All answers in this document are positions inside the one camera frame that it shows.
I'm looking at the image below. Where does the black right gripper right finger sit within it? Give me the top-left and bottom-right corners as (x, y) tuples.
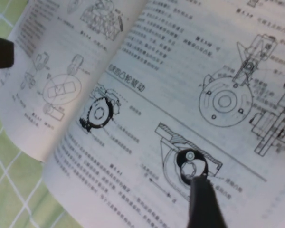
(186, 176), (229, 228)

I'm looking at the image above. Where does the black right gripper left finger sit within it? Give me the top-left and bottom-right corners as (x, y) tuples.
(0, 34), (15, 71)

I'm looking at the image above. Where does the green white checked tablecloth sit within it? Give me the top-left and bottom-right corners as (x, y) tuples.
(0, 0), (105, 228)

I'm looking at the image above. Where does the technical book with diagrams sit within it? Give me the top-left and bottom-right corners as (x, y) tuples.
(0, 0), (285, 228)

